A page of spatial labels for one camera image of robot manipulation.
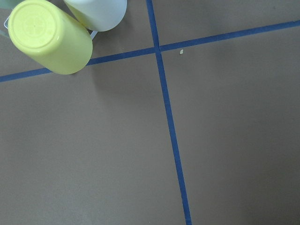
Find white upturned cup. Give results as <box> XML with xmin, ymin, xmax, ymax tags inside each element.
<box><xmin>64</xmin><ymin>0</ymin><xmax>128</xmax><ymax>32</ymax></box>

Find green upturned cup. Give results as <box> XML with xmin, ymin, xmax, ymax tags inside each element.
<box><xmin>0</xmin><ymin>0</ymin><xmax>23</xmax><ymax>9</ymax></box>

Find yellow upturned cup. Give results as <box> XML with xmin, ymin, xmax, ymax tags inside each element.
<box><xmin>8</xmin><ymin>0</ymin><xmax>93</xmax><ymax>75</ymax></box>

